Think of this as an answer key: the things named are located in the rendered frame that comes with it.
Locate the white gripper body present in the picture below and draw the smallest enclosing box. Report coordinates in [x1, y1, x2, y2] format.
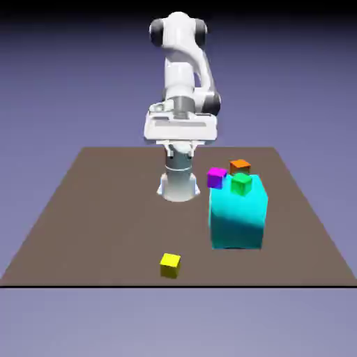
[143, 111, 218, 146]

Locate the small magenta cube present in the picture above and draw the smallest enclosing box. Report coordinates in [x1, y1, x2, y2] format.
[206, 167, 228, 190]

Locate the small orange cube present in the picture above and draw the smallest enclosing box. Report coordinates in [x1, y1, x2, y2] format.
[229, 158, 252, 176]

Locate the small green cube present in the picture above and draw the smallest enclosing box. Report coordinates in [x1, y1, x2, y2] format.
[230, 172, 253, 197]

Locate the small yellow cube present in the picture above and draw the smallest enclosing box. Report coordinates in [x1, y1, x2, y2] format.
[159, 252, 182, 279]

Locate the large cyan box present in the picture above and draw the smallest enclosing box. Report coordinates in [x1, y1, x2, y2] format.
[208, 173, 269, 250]

